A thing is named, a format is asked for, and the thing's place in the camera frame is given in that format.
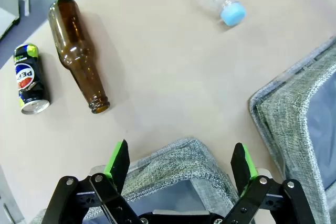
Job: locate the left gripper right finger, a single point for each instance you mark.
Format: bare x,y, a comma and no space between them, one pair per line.
240,166

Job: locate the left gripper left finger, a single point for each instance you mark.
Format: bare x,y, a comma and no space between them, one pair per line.
118,163

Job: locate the brown glass bottle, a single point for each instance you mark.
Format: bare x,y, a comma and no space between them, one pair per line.
76,53

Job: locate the black Pepsi can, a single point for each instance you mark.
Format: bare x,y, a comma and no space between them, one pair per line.
29,77

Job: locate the grey fabric basket bottle label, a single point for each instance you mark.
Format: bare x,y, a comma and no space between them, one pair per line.
178,161

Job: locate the grey fabric basket plastic label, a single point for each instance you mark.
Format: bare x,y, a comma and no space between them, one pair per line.
286,108

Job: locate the white desk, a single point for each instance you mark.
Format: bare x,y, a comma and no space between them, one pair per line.
8,3

